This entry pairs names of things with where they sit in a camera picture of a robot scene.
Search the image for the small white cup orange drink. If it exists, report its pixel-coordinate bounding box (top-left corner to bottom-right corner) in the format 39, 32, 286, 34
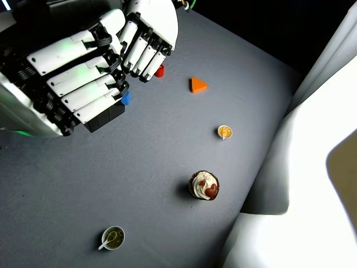
217, 125, 234, 141

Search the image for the black walkie-talkie toy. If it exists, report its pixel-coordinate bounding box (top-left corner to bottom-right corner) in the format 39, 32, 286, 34
8, 0, 126, 134

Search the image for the toy cupcake with red hearts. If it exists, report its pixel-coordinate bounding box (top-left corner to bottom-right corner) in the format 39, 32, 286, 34
188, 170, 221, 202

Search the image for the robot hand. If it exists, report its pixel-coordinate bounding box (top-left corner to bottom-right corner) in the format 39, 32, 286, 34
119, 0, 179, 84
0, 8, 131, 138

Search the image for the white soup spoon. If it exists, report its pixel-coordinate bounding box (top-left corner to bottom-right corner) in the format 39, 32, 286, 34
98, 231, 118, 251

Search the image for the orange triangle block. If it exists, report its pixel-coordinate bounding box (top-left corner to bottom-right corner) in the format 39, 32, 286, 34
190, 77, 209, 94

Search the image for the grey table cloth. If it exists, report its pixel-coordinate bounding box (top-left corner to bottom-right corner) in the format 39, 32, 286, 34
0, 5, 303, 268

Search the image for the beige panel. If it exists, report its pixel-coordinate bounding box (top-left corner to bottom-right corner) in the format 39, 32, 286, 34
325, 136, 357, 227

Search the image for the white bowl of green soup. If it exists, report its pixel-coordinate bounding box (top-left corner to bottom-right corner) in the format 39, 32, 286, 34
101, 225, 126, 251

